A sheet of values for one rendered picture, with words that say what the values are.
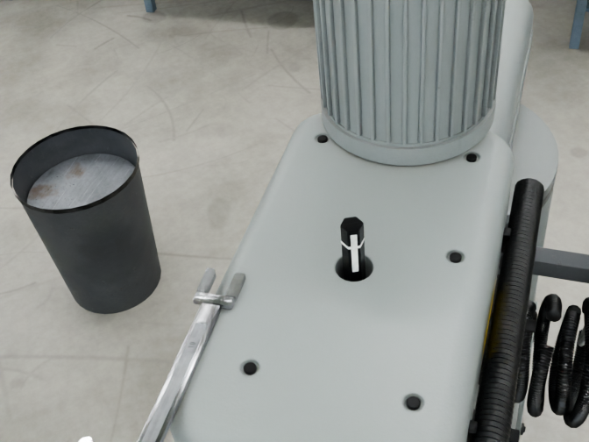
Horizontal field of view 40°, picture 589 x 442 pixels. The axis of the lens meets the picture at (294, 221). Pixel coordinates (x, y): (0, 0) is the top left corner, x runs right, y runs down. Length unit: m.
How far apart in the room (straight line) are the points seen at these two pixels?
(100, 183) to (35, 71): 1.86
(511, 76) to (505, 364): 0.58
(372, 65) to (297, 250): 0.20
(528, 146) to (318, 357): 0.82
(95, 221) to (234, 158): 1.15
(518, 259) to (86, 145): 2.55
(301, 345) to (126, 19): 4.53
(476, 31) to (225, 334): 0.38
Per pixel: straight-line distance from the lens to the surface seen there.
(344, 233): 0.74
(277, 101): 4.23
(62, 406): 3.15
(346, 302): 0.75
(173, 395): 0.71
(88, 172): 3.21
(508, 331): 0.85
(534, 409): 1.24
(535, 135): 1.47
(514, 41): 1.35
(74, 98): 4.58
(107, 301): 3.29
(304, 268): 0.78
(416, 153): 0.87
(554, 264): 1.15
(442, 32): 0.79
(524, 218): 0.96
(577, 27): 4.55
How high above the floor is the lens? 2.47
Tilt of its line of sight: 44 degrees down
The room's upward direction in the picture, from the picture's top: 7 degrees counter-clockwise
